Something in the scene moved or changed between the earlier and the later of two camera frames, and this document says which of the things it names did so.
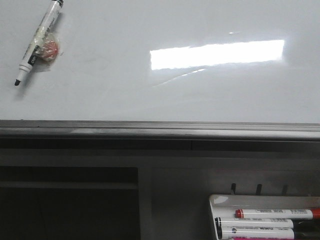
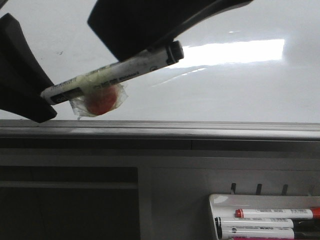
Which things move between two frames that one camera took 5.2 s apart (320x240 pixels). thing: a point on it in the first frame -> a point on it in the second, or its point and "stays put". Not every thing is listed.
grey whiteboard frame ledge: [162, 135] stays put
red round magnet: [49, 49] -> [98, 102]
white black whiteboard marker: [31, 55] -> [160, 57]
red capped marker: [314, 213] stays put
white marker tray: [224, 206] stays put
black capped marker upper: [221, 223] stays put
